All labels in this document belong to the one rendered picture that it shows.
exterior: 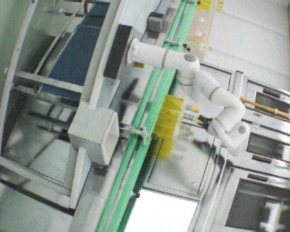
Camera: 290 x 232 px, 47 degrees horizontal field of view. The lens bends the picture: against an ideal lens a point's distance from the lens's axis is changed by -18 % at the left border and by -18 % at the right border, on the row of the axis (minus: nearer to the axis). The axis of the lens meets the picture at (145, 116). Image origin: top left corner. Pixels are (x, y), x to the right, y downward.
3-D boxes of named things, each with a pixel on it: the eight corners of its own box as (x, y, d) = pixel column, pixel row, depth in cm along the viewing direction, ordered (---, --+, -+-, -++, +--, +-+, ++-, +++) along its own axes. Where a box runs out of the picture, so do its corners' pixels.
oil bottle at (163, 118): (139, 121, 209) (179, 132, 205) (139, 115, 204) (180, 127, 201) (143, 112, 212) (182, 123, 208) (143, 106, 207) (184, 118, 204)
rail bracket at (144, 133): (129, 143, 194) (154, 150, 192) (128, 126, 180) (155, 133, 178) (131, 138, 196) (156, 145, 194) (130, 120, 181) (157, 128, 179)
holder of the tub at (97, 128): (90, 165, 185) (105, 170, 184) (83, 137, 162) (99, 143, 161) (102, 135, 194) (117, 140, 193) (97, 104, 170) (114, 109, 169)
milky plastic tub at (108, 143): (90, 161, 181) (107, 167, 179) (83, 138, 162) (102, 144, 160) (102, 130, 189) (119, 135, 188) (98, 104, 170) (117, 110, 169)
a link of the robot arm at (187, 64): (168, 43, 172) (202, 53, 170) (166, 64, 182) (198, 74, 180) (163, 55, 166) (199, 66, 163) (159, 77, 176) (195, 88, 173)
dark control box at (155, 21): (146, 27, 221) (160, 30, 219) (146, 18, 214) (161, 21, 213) (150, 18, 225) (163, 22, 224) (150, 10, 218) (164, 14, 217)
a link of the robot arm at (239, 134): (232, 110, 178) (210, 130, 179) (233, 98, 158) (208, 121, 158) (251, 134, 174) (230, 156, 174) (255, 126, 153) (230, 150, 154)
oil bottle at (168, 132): (136, 130, 206) (177, 142, 203) (136, 125, 201) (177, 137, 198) (139, 121, 209) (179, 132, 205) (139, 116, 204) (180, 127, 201)
